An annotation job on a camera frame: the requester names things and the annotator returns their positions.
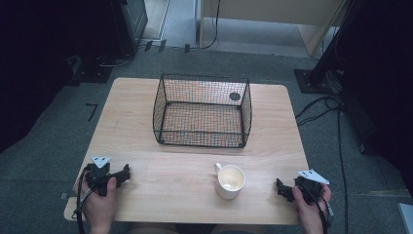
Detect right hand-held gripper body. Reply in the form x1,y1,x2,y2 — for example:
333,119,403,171
293,168,331,206

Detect person's left hand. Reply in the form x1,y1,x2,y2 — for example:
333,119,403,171
75,176,118,234

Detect black stand base plate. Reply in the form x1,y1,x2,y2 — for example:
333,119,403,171
67,54,117,88

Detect black metal stand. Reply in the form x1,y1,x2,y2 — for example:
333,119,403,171
293,0,361,96

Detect person's right hand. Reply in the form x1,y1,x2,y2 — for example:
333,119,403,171
291,183,333,234

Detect white ceramic cup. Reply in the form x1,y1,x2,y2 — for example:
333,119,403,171
212,162,246,201

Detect right hand-held gripper cable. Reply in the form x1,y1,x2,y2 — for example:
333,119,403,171
300,184,335,234

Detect light wooden cabinet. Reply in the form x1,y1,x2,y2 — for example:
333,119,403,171
198,0,348,59

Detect black hanging cable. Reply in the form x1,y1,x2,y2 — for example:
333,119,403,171
184,0,222,55

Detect black wire mesh basket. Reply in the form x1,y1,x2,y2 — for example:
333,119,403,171
152,73,253,149

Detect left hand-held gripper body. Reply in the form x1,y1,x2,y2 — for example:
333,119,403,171
84,155,115,197

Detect hand-held gripper cable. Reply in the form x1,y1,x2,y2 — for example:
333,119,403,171
71,167,95,234
300,184,335,234

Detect black floor cables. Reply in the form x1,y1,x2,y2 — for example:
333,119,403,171
294,94,350,234

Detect white box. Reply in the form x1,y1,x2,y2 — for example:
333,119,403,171
397,202,413,234

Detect dark curtain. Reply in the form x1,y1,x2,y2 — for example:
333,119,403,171
0,0,126,154
337,0,413,188

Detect left hand-held gripper cable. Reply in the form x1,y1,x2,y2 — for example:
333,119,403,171
71,167,95,234

